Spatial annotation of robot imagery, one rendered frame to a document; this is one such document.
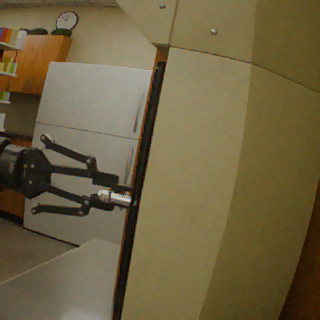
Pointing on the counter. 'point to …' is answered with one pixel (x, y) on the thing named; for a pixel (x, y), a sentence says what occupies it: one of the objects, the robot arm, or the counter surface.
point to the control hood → (153, 19)
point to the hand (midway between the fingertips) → (116, 194)
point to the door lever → (114, 197)
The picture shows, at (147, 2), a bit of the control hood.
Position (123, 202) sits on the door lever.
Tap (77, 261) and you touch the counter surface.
